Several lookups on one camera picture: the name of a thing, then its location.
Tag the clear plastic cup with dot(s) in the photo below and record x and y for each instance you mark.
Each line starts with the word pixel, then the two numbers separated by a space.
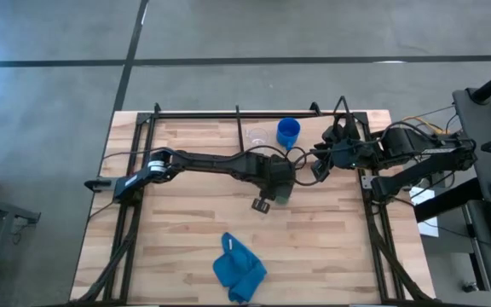
pixel 257 136

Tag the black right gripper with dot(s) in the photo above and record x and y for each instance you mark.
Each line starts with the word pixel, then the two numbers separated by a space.
pixel 350 154

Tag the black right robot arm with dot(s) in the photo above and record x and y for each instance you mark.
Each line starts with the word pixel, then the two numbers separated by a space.
pixel 433 164

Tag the black caster wheel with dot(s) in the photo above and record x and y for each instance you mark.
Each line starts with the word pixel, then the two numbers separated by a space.
pixel 470 287

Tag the blue plastic mug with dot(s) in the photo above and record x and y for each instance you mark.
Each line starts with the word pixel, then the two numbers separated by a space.
pixel 288 132

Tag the blue cloth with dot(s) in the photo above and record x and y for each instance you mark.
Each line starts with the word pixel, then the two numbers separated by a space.
pixel 239 273

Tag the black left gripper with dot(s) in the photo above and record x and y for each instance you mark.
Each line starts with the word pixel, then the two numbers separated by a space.
pixel 280 172

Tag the black aluminium table frame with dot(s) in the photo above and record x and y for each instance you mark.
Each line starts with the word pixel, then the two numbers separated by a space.
pixel 149 132

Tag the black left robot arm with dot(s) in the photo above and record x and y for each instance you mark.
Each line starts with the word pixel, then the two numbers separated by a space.
pixel 211 161

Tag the green plastic cup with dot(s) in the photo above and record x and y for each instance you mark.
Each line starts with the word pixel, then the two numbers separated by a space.
pixel 284 198

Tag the wooden shelf with black legs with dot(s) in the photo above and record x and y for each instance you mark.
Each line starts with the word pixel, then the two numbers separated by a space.
pixel 309 128

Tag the black diagonal beam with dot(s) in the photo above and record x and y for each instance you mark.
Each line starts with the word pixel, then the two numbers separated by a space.
pixel 446 202

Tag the white paper sheet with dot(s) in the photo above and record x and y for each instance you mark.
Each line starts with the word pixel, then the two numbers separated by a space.
pixel 426 226

